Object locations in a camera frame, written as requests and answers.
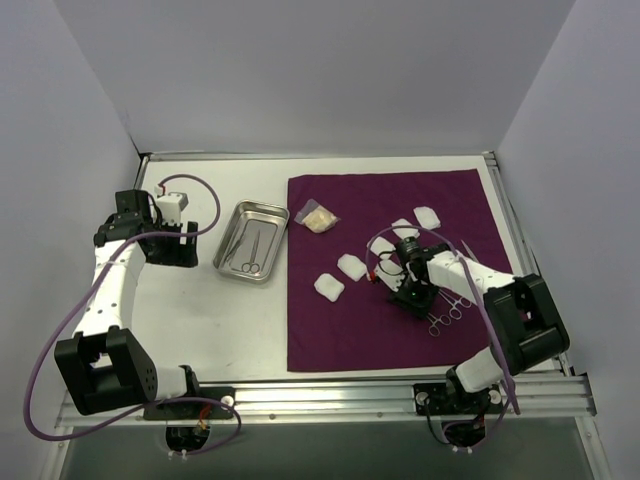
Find white gauze pad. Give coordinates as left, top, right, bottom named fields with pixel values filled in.
left=413, top=206, right=441, bottom=230
left=367, top=236, right=395, bottom=260
left=337, top=254, right=367, bottom=282
left=392, top=218, right=420, bottom=239
left=314, top=273, right=345, bottom=303

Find steel forceps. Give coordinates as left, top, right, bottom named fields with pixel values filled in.
left=427, top=313, right=452, bottom=338
left=223, top=226, right=248, bottom=266

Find steel instrument tray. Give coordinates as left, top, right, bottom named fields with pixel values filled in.
left=213, top=200, right=290, bottom=284

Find purple surgical cloth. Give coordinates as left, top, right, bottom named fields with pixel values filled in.
left=287, top=169, right=514, bottom=372

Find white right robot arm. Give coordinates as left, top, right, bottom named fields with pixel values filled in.
left=389, top=237, right=570, bottom=413

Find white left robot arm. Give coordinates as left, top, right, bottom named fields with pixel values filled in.
left=54, top=189, right=202, bottom=419

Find clear bag of cotton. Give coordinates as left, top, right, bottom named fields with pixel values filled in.
left=294, top=199, right=339, bottom=234

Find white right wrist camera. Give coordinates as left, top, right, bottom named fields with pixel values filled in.
left=368, top=259, right=406, bottom=292

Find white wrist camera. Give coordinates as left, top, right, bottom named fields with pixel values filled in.
left=368, top=259, right=406, bottom=292
left=154, top=184, right=189, bottom=226

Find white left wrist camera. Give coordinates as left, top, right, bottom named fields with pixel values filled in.
left=154, top=184, right=189, bottom=226

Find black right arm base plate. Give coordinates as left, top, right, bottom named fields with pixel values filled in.
left=412, top=382, right=504, bottom=416

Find aluminium right rail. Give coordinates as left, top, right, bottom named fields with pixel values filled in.
left=482, top=151, right=576, bottom=376

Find aluminium rail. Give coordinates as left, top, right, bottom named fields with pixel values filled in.
left=54, top=375, right=598, bottom=427
left=482, top=151, right=576, bottom=376

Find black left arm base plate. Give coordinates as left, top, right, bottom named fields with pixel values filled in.
left=143, top=385, right=236, bottom=421

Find aluminium front rail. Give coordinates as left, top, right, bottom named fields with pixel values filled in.
left=54, top=375, right=598, bottom=427

